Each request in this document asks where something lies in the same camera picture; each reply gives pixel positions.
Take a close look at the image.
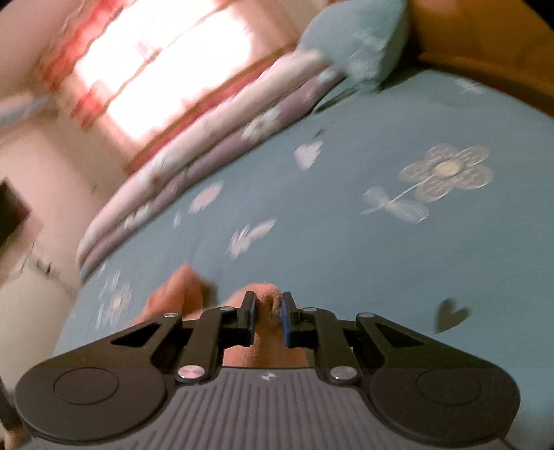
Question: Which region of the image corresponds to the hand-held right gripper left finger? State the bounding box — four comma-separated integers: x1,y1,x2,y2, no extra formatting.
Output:
110,291,260,387

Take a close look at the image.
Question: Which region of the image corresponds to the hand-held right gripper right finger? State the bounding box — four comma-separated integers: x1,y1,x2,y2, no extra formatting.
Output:
280,291,427,387

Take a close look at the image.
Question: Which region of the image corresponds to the orange striped knit sweater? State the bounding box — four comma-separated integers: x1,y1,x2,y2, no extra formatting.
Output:
132,263,312,369

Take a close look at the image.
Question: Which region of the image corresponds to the folded pink purple floral quilt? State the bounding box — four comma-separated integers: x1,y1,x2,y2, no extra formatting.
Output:
75,47,347,278

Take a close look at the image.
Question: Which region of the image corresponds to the black television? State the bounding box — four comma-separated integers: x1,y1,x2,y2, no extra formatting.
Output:
0,177,33,247

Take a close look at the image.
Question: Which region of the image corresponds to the blue printed pillow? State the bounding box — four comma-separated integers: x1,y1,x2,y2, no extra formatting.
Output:
298,0,412,85

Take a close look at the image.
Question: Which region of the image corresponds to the pink checked curtain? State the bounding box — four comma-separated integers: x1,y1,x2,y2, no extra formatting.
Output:
39,0,278,174

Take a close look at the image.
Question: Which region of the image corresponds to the wooden headboard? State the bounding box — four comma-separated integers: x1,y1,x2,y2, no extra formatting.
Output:
409,0,554,109

